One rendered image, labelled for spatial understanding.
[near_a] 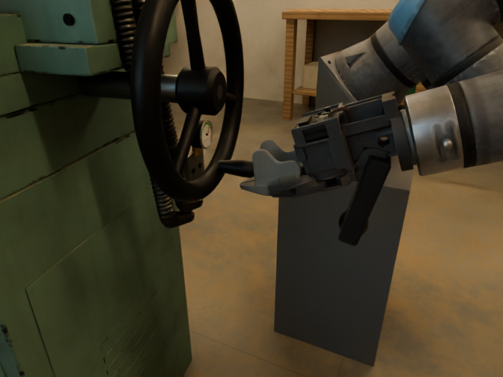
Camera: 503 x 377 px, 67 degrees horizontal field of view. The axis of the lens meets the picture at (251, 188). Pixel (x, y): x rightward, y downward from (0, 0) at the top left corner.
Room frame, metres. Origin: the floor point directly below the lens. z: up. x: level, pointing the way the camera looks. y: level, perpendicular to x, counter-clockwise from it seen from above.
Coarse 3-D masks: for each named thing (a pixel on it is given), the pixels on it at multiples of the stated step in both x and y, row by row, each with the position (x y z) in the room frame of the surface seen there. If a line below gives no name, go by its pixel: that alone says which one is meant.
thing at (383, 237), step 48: (336, 192) 0.79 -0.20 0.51; (384, 192) 0.75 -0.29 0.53; (288, 240) 0.84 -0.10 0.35; (336, 240) 0.78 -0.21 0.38; (384, 240) 0.74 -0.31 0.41; (288, 288) 0.83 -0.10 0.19; (336, 288) 0.78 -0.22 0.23; (384, 288) 0.73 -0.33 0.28; (288, 336) 0.83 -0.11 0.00; (336, 336) 0.77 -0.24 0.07
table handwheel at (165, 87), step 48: (192, 0) 0.46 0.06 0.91; (144, 48) 0.36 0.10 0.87; (192, 48) 0.47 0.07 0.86; (240, 48) 0.60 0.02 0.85; (96, 96) 0.53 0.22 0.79; (144, 96) 0.35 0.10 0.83; (192, 96) 0.46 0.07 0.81; (240, 96) 0.60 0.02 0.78; (144, 144) 0.35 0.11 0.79; (192, 192) 0.41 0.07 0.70
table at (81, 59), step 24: (0, 24) 0.43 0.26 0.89; (0, 48) 0.43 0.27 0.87; (24, 48) 0.44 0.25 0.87; (48, 48) 0.43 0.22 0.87; (72, 48) 0.42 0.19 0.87; (96, 48) 0.43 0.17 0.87; (120, 48) 0.47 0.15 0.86; (168, 48) 0.58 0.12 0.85; (0, 72) 0.42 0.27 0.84; (24, 72) 0.44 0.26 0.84; (48, 72) 0.43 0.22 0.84; (72, 72) 0.42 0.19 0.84; (96, 72) 0.42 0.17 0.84
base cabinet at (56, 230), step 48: (48, 192) 0.44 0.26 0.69; (96, 192) 0.52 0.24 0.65; (144, 192) 0.64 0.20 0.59; (0, 240) 0.36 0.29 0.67; (48, 240) 0.42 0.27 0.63; (96, 240) 0.49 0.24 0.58; (144, 240) 0.61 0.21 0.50; (0, 288) 0.34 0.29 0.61; (48, 288) 0.40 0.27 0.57; (96, 288) 0.47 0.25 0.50; (144, 288) 0.59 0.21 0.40; (0, 336) 0.33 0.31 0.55; (48, 336) 0.38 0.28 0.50; (96, 336) 0.45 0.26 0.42; (144, 336) 0.56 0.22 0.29
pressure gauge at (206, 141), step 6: (204, 120) 0.77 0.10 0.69; (198, 126) 0.75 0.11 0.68; (204, 126) 0.77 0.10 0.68; (210, 126) 0.80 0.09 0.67; (198, 132) 0.75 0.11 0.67; (204, 132) 0.76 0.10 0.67; (210, 132) 0.79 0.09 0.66; (198, 138) 0.74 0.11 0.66; (204, 138) 0.76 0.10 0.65; (210, 138) 0.79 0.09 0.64; (192, 144) 0.75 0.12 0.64; (198, 144) 0.75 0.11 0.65; (204, 144) 0.76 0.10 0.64; (192, 150) 0.77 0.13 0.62; (198, 150) 0.78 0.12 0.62
